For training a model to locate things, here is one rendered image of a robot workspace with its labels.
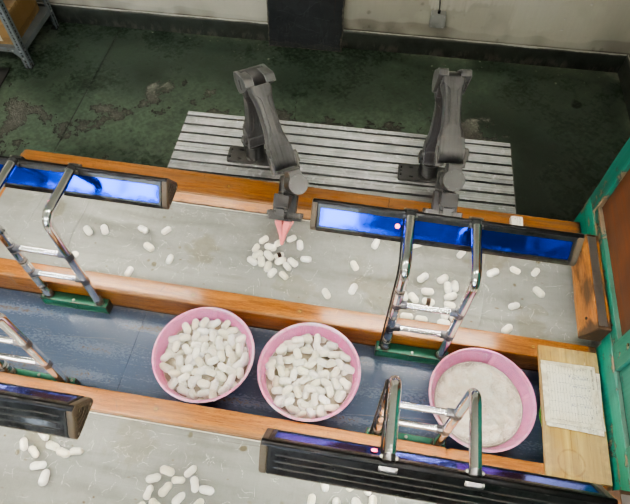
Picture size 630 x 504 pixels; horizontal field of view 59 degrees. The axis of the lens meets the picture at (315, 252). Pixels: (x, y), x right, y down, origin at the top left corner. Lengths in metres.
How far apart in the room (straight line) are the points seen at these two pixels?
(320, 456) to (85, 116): 2.64
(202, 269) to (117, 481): 0.60
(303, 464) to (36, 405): 0.50
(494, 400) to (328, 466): 0.62
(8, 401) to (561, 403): 1.23
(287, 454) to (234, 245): 0.80
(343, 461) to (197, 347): 0.64
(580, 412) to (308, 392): 0.67
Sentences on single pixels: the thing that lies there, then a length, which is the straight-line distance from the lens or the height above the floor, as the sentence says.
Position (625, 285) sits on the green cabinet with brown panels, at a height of 0.93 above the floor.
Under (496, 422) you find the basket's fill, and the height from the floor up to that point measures 0.73.
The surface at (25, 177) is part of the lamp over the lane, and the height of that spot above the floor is 1.08.
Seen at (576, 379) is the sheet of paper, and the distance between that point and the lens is 1.58.
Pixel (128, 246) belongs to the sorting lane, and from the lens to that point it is 1.76.
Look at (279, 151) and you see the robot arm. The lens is 1.61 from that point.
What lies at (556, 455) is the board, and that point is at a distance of 1.50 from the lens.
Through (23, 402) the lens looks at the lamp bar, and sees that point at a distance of 1.19.
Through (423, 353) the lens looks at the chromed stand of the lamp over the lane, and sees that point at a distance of 1.56.
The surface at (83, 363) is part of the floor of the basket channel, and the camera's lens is 1.68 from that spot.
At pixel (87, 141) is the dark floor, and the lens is 3.21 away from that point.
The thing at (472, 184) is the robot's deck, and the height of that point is 0.67.
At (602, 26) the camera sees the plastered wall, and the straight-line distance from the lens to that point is 3.65.
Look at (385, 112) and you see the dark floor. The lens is 3.18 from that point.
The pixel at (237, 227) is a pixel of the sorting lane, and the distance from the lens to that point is 1.72.
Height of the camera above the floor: 2.12
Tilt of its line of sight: 57 degrees down
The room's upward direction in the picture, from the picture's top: 1 degrees clockwise
